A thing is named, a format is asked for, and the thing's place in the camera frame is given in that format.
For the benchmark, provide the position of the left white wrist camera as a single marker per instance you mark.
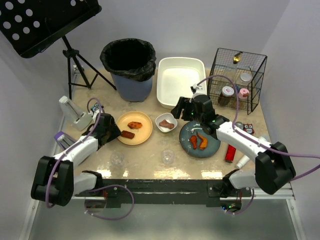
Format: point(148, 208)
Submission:
point(95, 115)

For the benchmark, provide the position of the right orange chicken piece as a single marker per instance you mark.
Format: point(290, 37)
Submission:
point(203, 142)

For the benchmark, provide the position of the clear wine glass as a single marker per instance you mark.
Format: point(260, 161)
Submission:
point(167, 156)
point(117, 159)

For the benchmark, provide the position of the red-brown food bar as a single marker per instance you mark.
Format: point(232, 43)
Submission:
point(127, 134)

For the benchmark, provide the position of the black wire basket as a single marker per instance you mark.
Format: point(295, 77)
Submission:
point(252, 63)

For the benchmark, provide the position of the yellow plastic plate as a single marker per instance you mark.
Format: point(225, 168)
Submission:
point(142, 134)

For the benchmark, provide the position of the black music stand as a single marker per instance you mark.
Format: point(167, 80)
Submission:
point(32, 26)

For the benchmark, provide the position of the purple metronome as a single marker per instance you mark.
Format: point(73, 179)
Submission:
point(64, 140)

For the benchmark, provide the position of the orange chicken piece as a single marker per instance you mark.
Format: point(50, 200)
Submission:
point(194, 141)
point(203, 142)

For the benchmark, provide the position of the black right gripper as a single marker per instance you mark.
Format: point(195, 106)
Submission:
point(186, 110)

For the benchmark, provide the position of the small white green bowl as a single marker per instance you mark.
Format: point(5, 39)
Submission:
point(169, 117)

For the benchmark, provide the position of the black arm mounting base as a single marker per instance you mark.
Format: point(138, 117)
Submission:
point(208, 192)

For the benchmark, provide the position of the brown fried food piece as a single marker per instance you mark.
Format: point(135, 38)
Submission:
point(134, 125)

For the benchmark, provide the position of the left orange chicken piece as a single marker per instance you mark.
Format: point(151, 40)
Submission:
point(194, 141)

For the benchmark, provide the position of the pink lid spice jar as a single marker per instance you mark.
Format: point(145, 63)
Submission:
point(243, 95)

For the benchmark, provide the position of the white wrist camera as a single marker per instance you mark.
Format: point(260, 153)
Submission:
point(197, 90)
point(95, 115)

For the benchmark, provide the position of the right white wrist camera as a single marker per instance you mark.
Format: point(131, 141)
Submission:
point(197, 90)

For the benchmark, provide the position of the left clear wine glass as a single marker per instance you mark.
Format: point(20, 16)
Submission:
point(117, 159)

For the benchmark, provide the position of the right clear wine glass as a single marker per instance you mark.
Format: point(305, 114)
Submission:
point(167, 156)

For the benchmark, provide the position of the blue trash bin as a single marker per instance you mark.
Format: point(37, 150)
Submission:
point(132, 90)

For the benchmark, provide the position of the blue ceramic plate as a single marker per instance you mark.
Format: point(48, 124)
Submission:
point(192, 128)

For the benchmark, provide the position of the red glitter tube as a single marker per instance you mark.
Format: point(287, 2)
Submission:
point(230, 154)

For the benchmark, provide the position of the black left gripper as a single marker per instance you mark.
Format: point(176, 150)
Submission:
point(110, 131)

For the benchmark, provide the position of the white plastic tube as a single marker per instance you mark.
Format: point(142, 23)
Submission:
point(242, 162)

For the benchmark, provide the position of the white plastic tub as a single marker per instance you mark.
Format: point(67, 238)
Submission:
point(175, 77)

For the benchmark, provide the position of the pink meat piece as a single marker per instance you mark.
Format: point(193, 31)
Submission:
point(165, 124)

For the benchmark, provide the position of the black trash bag liner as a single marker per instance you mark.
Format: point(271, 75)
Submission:
point(131, 58)

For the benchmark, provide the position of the white metronome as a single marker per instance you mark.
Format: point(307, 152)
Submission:
point(74, 114)

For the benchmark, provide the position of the red label brown jar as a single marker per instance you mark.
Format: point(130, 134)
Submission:
point(226, 94)

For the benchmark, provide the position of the blue owl number magnet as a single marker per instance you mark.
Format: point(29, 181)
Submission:
point(95, 107)

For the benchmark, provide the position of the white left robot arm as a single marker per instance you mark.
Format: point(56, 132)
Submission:
point(54, 181)

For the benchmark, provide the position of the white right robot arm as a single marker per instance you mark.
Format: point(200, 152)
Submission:
point(273, 166)

